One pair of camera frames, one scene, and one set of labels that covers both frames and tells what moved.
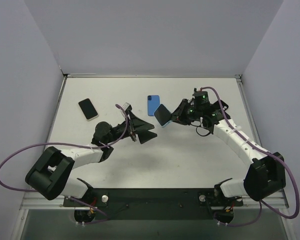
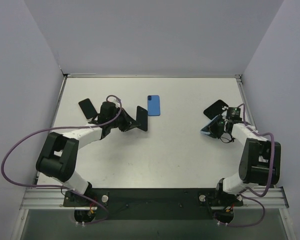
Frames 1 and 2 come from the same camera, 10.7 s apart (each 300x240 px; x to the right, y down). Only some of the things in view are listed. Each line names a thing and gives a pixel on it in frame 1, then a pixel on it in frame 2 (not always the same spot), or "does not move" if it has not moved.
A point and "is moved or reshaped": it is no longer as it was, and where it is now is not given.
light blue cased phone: x=163 y=115 is moved or reshaped
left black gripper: x=132 y=128 → x=126 y=120
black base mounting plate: x=154 y=204 does not move
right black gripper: x=181 y=113 → x=215 y=127
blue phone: x=153 y=102 does not move
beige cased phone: x=88 y=109 does not move
